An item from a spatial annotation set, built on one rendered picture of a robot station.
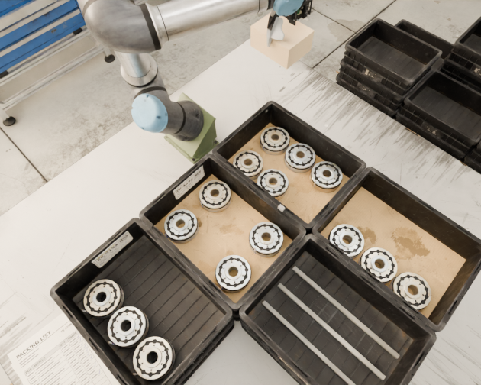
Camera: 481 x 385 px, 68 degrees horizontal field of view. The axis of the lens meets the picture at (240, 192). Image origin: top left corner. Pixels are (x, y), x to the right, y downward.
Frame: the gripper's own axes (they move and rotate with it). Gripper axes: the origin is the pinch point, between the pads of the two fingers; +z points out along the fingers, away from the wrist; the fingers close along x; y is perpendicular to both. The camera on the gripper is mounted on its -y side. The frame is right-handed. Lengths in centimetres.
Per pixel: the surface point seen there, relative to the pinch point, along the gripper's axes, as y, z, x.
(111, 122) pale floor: -111, 110, -32
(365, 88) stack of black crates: 8, 69, 68
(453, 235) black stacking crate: 77, 20, -10
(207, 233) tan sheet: 23, 27, -58
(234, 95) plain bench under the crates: -20.3, 39.9, -3.1
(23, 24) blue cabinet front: -162, 59, -38
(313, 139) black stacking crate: 26.4, 20.2, -11.2
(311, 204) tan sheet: 40, 27, -27
